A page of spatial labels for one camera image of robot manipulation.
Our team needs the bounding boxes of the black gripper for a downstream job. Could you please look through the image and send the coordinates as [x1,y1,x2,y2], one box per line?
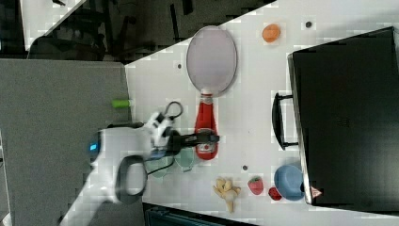
[168,130,219,155]

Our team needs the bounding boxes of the red ketchup bottle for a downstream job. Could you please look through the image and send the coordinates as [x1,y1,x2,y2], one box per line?
[195,94,218,160]

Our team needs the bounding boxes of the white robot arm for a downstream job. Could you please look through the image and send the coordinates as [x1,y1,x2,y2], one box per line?
[59,112,219,226]

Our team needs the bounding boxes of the green mug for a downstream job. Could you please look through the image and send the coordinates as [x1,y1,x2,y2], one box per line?
[174,148,195,172]

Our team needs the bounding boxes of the peeled toy banana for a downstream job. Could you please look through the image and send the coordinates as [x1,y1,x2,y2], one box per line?
[213,178,241,213]

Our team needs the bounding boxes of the large toy strawberry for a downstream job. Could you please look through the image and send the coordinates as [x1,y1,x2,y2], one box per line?
[247,176,263,195]

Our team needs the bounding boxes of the grey round plate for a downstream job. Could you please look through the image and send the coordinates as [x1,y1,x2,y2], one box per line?
[186,25,237,97]

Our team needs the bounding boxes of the small red toy berry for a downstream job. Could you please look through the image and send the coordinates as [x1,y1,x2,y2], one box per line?
[268,186,282,201]

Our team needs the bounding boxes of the blue cup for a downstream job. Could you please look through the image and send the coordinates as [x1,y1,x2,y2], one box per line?
[274,165,304,202]

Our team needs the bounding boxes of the orange toy fruit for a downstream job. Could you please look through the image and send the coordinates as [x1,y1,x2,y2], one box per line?
[262,24,280,43]

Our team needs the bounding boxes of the black toaster oven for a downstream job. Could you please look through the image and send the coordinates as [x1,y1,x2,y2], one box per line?
[287,26,399,216]

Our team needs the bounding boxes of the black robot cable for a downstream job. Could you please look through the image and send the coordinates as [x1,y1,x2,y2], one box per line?
[147,101,184,177]

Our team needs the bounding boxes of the blue metal frame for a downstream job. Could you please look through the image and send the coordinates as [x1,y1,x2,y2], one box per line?
[144,205,239,226]

